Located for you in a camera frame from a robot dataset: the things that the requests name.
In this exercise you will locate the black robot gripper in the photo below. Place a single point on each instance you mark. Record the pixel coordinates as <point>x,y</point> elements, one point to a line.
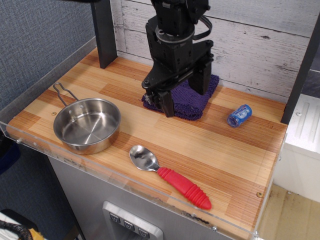
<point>176,58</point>

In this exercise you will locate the purple cloth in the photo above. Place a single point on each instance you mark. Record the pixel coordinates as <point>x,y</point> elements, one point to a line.
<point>188,104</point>

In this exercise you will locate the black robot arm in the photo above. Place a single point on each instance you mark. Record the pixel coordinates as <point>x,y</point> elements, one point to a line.
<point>176,16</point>

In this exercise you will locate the silver steel pan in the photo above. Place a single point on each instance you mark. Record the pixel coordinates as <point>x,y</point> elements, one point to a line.
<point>87,126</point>

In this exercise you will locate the blue mint gum container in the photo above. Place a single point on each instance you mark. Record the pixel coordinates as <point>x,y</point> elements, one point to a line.
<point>239,116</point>

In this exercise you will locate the silver toy kitchen cabinet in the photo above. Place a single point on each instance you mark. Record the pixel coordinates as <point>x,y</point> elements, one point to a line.
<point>86,195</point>

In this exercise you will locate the white cabinet at right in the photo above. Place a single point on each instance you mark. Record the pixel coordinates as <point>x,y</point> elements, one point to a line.
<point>298,168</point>

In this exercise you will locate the silver dispenser button panel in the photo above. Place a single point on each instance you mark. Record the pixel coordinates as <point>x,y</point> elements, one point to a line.
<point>124,225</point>

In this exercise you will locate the spoon with red handle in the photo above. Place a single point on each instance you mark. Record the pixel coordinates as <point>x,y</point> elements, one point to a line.
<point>145,160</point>

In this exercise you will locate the clear acrylic guard rail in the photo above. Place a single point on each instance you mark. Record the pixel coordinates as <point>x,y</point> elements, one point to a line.
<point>233,165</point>

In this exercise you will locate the dark grey right post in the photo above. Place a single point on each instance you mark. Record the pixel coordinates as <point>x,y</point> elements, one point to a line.
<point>305,66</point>

